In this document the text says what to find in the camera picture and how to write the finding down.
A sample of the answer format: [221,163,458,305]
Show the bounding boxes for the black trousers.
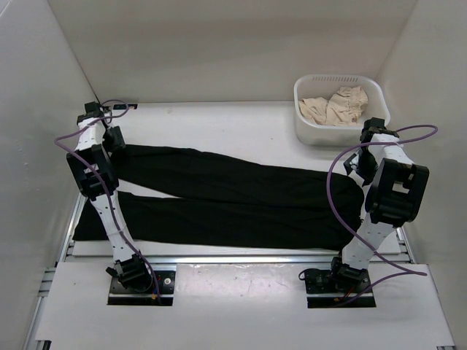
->
[71,144,366,252]

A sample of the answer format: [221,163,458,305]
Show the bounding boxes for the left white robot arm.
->
[66,101,154,292]

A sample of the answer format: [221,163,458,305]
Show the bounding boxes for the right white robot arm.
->
[328,117,430,292]

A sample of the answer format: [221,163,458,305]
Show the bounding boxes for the beige trousers in basket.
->
[298,86,368,127]

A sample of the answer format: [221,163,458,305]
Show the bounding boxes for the blue label sticker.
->
[112,104,138,110]

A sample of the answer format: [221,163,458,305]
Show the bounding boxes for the white plastic basket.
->
[293,74,390,147]

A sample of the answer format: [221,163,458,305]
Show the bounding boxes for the aluminium frame rail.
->
[21,105,457,350]

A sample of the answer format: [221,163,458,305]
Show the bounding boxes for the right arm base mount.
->
[298,257,377,309]

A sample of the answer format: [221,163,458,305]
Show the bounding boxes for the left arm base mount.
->
[106,254,177,306]

